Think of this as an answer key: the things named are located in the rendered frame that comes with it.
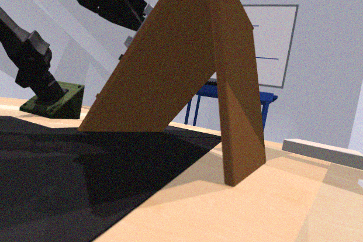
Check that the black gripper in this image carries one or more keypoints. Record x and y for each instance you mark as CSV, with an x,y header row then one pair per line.
x,y
125,13

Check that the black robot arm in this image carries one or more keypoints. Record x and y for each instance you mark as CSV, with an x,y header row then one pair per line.
x,y
31,54

